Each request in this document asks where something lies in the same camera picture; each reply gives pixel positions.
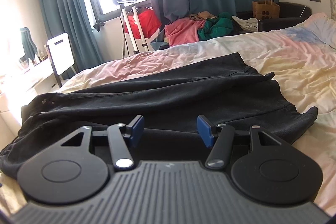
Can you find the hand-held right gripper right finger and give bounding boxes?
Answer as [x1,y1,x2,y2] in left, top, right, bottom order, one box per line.
[197,114,282,168]

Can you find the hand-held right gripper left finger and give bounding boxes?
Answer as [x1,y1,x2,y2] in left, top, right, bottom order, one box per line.
[60,115,145,170]

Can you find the black pants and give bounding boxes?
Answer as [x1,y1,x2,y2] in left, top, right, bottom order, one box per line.
[0,52,319,181]

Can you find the blue cloth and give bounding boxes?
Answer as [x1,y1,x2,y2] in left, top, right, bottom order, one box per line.
[150,29,170,51]

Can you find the pink cloth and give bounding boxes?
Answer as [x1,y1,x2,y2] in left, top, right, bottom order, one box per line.
[164,18,210,47]

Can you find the green cloth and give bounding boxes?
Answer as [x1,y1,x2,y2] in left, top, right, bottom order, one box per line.
[197,12,234,41]

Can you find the chair with white backrest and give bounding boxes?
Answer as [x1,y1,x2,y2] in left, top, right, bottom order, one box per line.
[47,32,76,88]

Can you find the bed with pastel sheet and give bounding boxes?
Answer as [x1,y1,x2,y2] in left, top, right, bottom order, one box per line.
[0,13,336,224]

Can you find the red garment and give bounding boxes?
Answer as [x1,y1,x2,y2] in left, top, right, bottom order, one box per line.
[124,7,162,39]

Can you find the beige cloth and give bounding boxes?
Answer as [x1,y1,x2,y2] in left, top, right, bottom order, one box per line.
[189,11,217,22]

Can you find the white cloth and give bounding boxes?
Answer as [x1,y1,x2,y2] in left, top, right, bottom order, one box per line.
[231,15,259,32]

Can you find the white vanity desk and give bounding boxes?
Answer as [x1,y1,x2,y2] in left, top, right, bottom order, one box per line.
[0,59,57,119]

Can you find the cluster of cosmetic bottles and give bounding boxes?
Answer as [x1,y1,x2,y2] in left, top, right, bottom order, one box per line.
[18,47,51,69]

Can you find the brown paper bag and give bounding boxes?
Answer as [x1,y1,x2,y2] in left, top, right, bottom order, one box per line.
[252,0,281,21]

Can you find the wavy-framed mirror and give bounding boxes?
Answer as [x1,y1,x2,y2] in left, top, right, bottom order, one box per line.
[20,27,38,62]

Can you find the black armchair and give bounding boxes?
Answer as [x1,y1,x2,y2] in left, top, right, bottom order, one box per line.
[236,2,313,32]

